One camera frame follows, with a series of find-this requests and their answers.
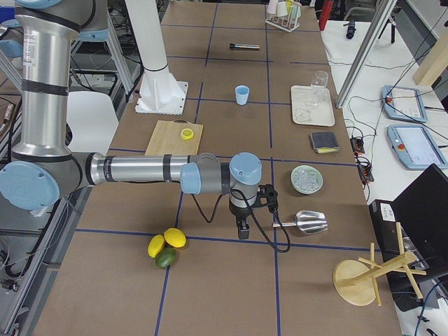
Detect blue teach pendant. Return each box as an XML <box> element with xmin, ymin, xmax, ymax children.
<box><xmin>386</xmin><ymin>125</ymin><xmax>447</xmax><ymax>170</ymax></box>
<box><xmin>381</xmin><ymin>85</ymin><xmax>428</xmax><ymax>123</ymax></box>

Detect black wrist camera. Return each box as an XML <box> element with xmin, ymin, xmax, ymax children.
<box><xmin>256</xmin><ymin>184</ymin><xmax>279</xmax><ymax>214</ymax></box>

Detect wooden mug tree stand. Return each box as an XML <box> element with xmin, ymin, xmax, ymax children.
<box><xmin>332</xmin><ymin>222</ymin><xmax>426</xmax><ymax>306</ymax></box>

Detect bamboo cutting board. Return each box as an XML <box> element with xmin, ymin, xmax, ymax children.
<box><xmin>145</xmin><ymin>120</ymin><xmax>204</xmax><ymax>155</ymax></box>

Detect lower blue teach pendant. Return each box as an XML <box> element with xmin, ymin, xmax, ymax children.
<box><xmin>386</xmin><ymin>125</ymin><xmax>447</xmax><ymax>170</ymax></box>

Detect pink cup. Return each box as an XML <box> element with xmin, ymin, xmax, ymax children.
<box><xmin>267</xmin><ymin>0</ymin><xmax>278</xmax><ymax>15</ymax></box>

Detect white wire cup rack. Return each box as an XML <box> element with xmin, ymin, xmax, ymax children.
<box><xmin>265</xmin><ymin>10</ymin><xmax>301</xmax><ymax>32</ymax></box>

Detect light blue plastic cup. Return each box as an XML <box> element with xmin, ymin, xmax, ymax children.
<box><xmin>234</xmin><ymin>85</ymin><xmax>250</xmax><ymax>106</ymax></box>

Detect yellow cup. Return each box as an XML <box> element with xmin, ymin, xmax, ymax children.
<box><xmin>286</xmin><ymin>0</ymin><xmax>293</xmax><ymax>13</ymax></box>

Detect upper blue teach pendant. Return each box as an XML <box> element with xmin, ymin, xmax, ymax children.
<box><xmin>381</xmin><ymin>85</ymin><xmax>428</xmax><ymax>123</ymax></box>

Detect mint green cup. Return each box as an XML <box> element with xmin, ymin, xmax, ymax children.
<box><xmin>290</xmin><ymin>1</ymin><xmax>302</xmax><ymax>20</ymax></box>

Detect steel ice scoop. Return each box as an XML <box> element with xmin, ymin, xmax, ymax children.
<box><xmin>272</xmin><ymin>210</ymin><xmax>329</xmax><ymax>235</ymax></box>

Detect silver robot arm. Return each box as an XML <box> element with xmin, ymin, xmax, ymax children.
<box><xmin>1</xmin><ymin>1</ymin><xmax>263</xmax><ymax>239</ymax></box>

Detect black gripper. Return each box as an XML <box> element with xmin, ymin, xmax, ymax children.
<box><xmin>229</xmin><ymin>192</ymin><xmax>250</xmax><ymax>239</ymax></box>

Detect clear wine glass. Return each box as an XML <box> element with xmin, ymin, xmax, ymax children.
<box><xmin>306</xmin><ymin>70</ymin><xmax>328</xmax><ymax>109</ymax></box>

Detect grey folded cloth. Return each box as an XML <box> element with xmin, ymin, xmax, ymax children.
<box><xmin>309</xmin><ymin>132</ymin><xmax>340</xmax><ymax>154</ymax></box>

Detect cream bear serving tray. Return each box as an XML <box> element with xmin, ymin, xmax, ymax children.
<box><xmin>290</xmin><ymin>85</ymin><xmax>335</xmax><ymax>127</ymax></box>

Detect aluminium frame post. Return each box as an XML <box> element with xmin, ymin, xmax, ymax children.
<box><xmin>335</xmin><ymin>0</ymin><xmax>398</xmax><ymax>109</ymax></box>

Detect black laptop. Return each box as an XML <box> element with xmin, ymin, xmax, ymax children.
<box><xmin>370</xmin><ymin>162</ymin><xmax>448</xmax><ymax>281</ymax></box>

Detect green bowl of ice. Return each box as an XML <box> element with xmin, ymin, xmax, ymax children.
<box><xmin>290</xmin><ymin>165</ymin><xmax>323</xmax><ymax>195</ymax></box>

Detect yellow lemon right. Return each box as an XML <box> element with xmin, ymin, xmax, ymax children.
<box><xmin>163</xmin><ymin>227</ymin><xmax>187</xmax><ymax>249</ymax></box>

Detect green lime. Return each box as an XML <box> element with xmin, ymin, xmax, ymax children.
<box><xmin>155</xmin><ymin>247</ymin><xmax>176</xmax><ymax>268</ymax></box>

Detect yellow lemon slice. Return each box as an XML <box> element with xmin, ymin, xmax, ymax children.
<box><xmin>180</xmin><ymin>128</ymin><xmax>195</xmax><ymax>140</ymax></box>

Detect white cup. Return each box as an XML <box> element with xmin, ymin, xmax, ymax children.
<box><xmin>276</xmin><ymin>1</ymin><xmax>288</xmax><ymax>17</ymax></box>

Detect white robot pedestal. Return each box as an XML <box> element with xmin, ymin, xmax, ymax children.
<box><xmin>125</xmin><ymin>0</ymin><xmax>188</xmax><ymax>116</ymax></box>

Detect yellow lemon left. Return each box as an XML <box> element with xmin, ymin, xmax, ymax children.
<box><xmin>147</xmin><ymin>234</ymin><xmax>165</xmax><ymax>258</ymax></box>

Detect red bottle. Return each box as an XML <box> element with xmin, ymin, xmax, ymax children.
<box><xmin>318</xmin><ymin>0</ymin><xmax>333</xmax><ymax>32</ymax></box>

